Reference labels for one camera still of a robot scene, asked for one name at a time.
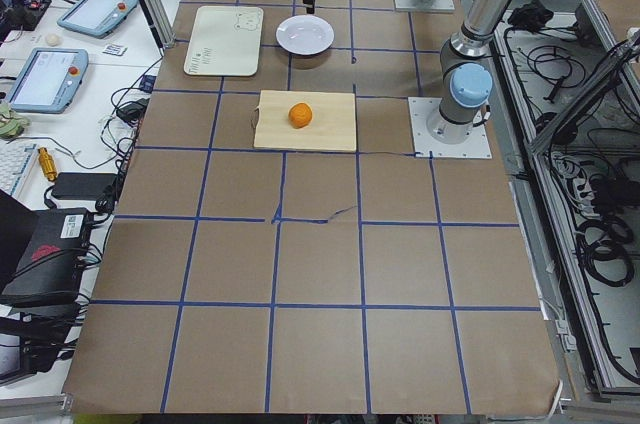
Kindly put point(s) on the black computer box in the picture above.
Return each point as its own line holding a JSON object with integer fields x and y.
{"x": 42, "y": 255}

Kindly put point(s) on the gold metal cylinder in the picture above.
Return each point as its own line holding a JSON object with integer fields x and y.
{"x": 47, "y": 164}

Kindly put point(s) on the wooden cutting board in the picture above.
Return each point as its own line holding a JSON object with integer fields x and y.
{"x": 314, "y": 121}

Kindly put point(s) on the small printed card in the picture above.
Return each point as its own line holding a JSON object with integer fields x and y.
{"x": 115, "y": 50}

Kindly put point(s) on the white keyboard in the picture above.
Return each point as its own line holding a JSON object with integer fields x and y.
{"x": 17, "y": 161}

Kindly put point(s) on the near blue teach pendant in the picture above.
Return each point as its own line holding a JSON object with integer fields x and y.
{"x": 48, "y": 80}

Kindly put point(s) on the cream bear tray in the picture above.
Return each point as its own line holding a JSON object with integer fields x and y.
{"x": 225, "y": 41}

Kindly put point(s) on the small white ball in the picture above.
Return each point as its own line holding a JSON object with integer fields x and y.
{"x": 52, "y": 40}

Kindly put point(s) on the black power brick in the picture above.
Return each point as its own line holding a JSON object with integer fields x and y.
{"x": 82, "y": 186}

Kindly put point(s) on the far blue teach pendant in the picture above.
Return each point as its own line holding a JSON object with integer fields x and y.
{"x": 96, "y": 18}

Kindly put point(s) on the orange fruit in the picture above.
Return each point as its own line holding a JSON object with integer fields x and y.
{"x": 300, "y": 115}

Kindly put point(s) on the blue teach pendant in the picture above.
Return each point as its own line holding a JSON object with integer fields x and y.
{"x": 96, "y": 18}
{"x": 48, "y": 80}

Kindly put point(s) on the white round plate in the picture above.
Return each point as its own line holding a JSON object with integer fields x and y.
{"x": 305, "y": 35}

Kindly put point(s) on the green plush toy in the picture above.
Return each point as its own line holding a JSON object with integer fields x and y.
{"x": 12, "y": 124}

